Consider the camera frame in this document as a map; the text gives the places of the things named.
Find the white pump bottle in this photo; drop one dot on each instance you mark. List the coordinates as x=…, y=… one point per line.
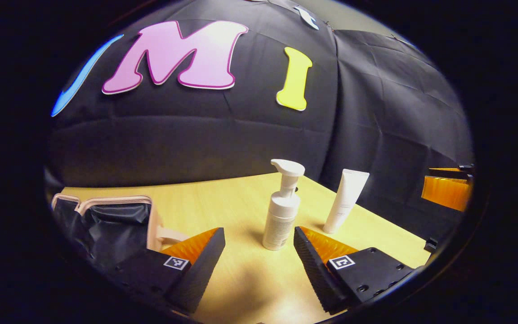
x=281, y=216

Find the white squeeze tube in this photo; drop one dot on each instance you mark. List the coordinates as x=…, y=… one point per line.
x=346, y=198

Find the small black table clamp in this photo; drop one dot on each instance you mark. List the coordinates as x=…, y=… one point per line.
x=430, y=245

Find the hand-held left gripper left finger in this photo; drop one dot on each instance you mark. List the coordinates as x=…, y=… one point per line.
x=203, y=265

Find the pale pink suitcase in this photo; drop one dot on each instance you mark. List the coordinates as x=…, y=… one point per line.
x=106, y=225

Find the black backdrop cloth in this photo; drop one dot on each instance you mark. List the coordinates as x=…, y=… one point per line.
x=196, y=144

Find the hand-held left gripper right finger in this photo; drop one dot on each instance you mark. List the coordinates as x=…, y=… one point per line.
x=312, y=265

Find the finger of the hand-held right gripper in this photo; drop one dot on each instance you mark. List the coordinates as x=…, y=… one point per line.
x=445, y=194
x=466, y=167

